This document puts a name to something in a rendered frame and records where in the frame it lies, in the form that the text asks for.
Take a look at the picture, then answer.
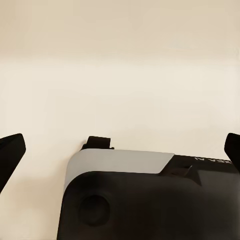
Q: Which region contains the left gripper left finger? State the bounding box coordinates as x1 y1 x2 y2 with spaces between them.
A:
0 133 26 193

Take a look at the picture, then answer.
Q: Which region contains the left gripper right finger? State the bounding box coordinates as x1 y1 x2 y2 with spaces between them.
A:
224 132 240 173

